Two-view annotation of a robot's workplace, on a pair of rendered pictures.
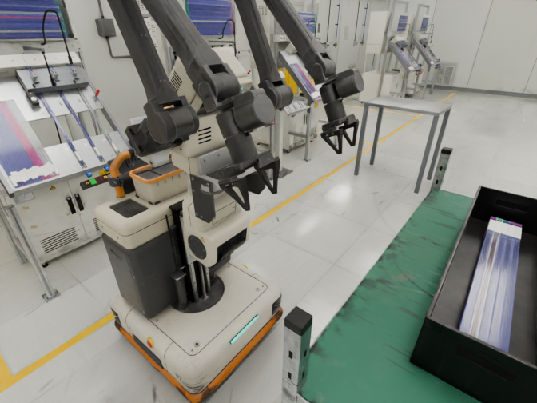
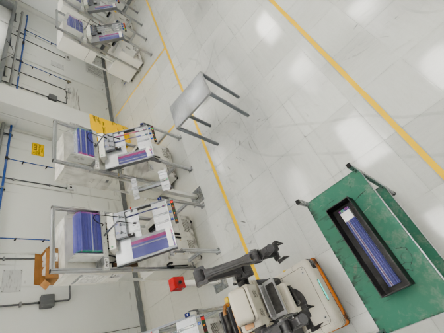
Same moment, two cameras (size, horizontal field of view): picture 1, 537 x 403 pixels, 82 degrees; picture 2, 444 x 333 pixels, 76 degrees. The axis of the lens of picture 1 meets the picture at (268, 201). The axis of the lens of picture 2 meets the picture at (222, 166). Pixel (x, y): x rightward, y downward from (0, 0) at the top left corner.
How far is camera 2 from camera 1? 1.60 m
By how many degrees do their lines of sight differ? 15
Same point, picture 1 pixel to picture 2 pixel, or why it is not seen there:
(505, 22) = not seen: outside the picture
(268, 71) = (238, 273)
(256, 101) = (302, 322)
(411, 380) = (392, 300)
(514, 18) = not seen: outside the picture
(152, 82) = not seen: outside the picture
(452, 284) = (364, 257)
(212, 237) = (293, 309)
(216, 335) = (323, 306)
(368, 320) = (369, 295)
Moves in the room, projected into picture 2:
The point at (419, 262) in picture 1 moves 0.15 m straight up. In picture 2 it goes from (350, 256) to (341, 256)
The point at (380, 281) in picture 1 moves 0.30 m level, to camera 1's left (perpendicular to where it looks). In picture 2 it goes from (354, 277) to (339, 324)
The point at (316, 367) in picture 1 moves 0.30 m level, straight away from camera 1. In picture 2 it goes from (380, 324) to (335, 285)
